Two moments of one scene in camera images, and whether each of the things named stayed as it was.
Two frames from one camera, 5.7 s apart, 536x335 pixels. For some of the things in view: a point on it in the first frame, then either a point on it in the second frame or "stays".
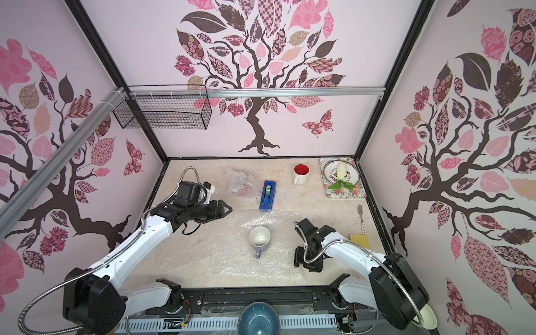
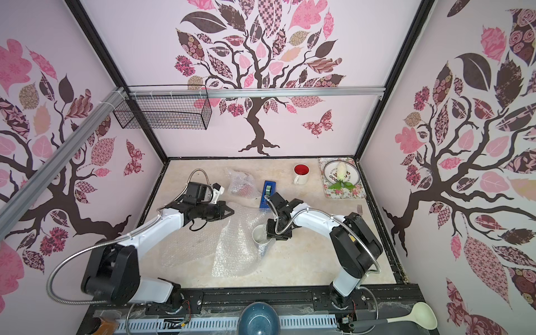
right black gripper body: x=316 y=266 to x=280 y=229
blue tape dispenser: x=267 y=197 stays
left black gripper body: x=208 y=213 stays
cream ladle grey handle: x=428 y=319 stays
